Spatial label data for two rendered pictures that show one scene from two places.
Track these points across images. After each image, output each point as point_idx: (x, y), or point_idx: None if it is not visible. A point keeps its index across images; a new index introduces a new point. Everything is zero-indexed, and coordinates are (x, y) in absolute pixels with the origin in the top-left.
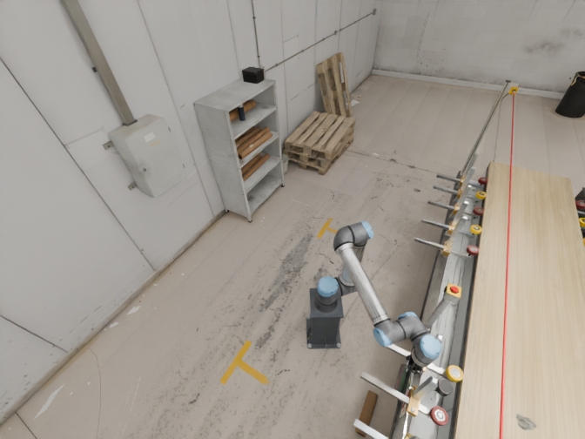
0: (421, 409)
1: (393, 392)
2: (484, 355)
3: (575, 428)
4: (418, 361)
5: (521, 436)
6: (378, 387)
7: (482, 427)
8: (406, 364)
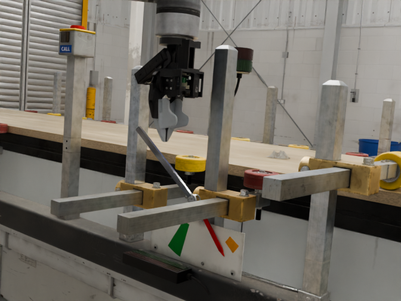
0: None
1: (197, 203)
2: (175, 149)
3: (285, 151)
4: (189, 19)
5: (296, 160)
6: (173, 217)
7: (283, 166)
8: (159, 126)
